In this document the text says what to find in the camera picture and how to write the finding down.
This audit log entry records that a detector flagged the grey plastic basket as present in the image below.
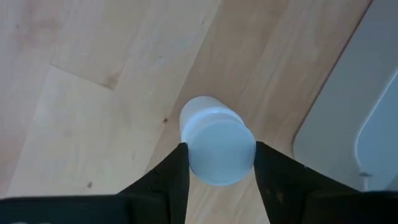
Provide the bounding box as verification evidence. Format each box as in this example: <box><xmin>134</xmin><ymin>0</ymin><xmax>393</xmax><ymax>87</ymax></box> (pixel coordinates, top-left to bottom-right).
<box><xmin>292</xmin><ymin>0</ymin><xmax>398</xmax><ymax>192</ymax></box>

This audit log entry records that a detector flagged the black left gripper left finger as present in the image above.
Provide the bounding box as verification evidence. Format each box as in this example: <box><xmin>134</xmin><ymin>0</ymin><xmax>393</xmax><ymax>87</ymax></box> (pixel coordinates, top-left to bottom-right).
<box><xmin>0</xmin><ymin>142</ymin><xmax>191</xmax><ymax>224</ymax></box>

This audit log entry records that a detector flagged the white pill bottle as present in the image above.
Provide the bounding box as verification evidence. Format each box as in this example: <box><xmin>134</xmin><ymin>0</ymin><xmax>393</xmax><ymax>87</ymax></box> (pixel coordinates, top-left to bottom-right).
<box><xmin>178</xmin><ymin>95</ymin><xmax>257</xmax><ymax>187</ymax></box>

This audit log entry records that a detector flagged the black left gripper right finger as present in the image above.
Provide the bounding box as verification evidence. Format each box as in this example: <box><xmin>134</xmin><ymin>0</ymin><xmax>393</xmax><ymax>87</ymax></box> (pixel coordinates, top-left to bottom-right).
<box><xmin>254</xmin><ymin>141</ymin><xmax>398</xmax><ymax>224</ymax></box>

